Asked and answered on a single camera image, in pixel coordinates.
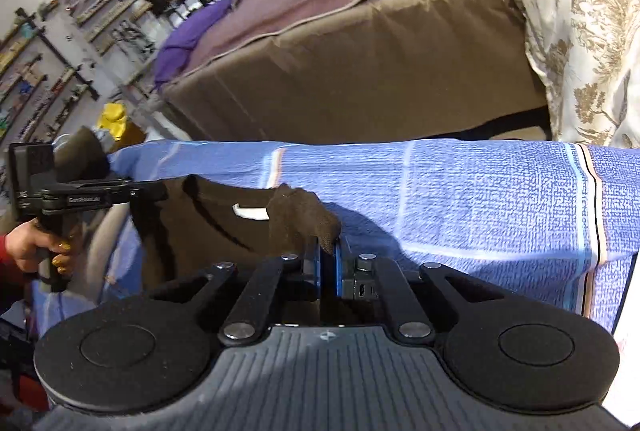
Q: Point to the yellow object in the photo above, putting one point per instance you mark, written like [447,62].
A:
[112,118]

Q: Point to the blue plaid bed sheet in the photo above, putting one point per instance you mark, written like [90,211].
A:
[475,206]

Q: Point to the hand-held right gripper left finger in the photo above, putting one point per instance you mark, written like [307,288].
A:
[312,271]

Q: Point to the dark brown cloth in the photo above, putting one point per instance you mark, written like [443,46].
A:
[82,156]

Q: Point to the black garment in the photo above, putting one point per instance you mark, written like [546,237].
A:
[210,226]

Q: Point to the wall display shelves with goods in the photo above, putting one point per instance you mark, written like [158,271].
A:
[100,26]

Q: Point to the person's left forearm red sleeve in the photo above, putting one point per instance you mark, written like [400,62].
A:
[5,253]

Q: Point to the person's left hand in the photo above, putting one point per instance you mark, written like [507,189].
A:
[30,246]

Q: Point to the brown covered bed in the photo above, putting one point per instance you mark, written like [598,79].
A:
[375,71]

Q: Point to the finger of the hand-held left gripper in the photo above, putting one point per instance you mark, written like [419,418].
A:
[149,192]

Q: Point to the purple cloth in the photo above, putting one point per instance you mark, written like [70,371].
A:
[187,36]

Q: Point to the beige floral printed cloth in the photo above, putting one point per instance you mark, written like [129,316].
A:
[580,21]

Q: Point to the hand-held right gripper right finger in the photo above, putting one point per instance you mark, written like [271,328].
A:
[341,268]

